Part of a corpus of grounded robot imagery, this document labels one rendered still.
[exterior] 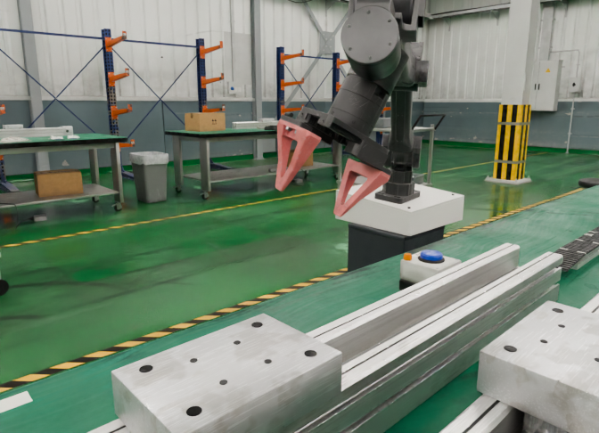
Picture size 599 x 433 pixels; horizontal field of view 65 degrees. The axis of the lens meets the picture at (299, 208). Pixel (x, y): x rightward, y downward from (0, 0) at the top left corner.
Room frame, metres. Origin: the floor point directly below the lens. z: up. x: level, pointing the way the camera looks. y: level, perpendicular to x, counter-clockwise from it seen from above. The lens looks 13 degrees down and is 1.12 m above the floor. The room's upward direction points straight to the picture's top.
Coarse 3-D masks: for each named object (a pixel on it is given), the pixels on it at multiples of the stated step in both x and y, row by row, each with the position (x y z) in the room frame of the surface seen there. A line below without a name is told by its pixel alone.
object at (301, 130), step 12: (288, 120) 0.54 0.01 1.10; (300, 120) 0.56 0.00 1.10; (312, 120) 0.56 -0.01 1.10; (288, 132) 0.55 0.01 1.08; (300, 132) 0.51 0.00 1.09; (312, 132) 0.56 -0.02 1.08; (324, 132) 0.57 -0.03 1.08; (288, 144) 0.55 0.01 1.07; (300, 144) 0.51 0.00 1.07; (312, 144) 0.51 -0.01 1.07; (288, 156) 0.55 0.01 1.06; (300, 156) 0.51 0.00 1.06; (288, 168) 0.53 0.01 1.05; (276, 180) 0.54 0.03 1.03; (288, 180) 0.52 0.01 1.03
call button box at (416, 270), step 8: (416, 256) 0.84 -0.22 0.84; (400, 264) 0.82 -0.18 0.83; (408, 264) 0.81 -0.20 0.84; (416, 264) 0.80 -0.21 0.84; (424, 264) 0.79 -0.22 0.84; (432, 264) 0.79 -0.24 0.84; (440, 264) 0.79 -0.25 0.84; (448, 264) 0.79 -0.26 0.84; (456, 264) 0.80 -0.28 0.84; (400, 272) 0.82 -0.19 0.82; (408, 272) 0.81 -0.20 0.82; (416, 272) 0.79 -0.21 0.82; (424, 272) 0.78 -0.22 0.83; (432, 272) 0.77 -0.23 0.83; (440, 272) 0.77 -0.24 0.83; (400, 280) 0.82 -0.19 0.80; (408, 280) 0.81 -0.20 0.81; (416, 280) 0.79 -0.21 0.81; (400, 288) 0.82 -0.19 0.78
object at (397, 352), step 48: (432, 288) 0.62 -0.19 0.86; (480, 288) 0.69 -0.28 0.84; (528, 288) 0.68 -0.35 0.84; (336, 336) 0.49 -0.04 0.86; (384, 336) 0.55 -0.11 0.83; (432, 336) 0.49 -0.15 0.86; (480, 336) 0.59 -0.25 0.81; (384, 384) 0.43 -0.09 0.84; (432, 384) 0.49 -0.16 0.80; (96, 432) 0.32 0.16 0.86; (288, 432) 0.34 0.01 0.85; (336, 432) 0.38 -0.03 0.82
